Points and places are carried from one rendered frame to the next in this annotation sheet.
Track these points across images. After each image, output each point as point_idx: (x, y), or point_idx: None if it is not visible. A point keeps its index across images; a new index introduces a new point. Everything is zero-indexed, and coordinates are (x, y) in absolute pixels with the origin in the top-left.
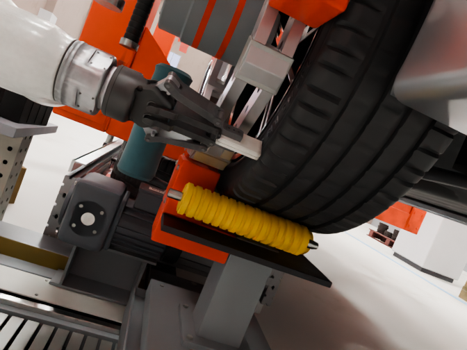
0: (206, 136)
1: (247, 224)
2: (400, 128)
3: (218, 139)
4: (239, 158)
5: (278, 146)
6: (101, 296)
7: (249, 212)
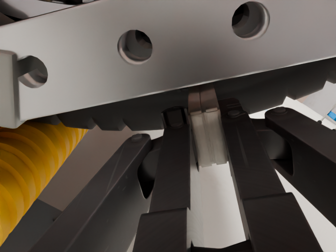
0: (198, 174)
1: (71, 151)
2: None
3: (222, 163)
4: (15, 19)
5: (268, 108)
6: None
7: (72, 134)
